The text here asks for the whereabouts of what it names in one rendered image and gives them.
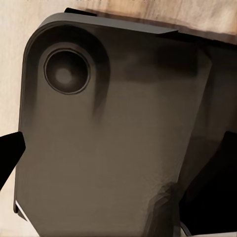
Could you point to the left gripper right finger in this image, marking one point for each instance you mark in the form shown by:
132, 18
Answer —
229, 147

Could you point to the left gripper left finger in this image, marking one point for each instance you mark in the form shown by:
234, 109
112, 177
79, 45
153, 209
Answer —
12, 146

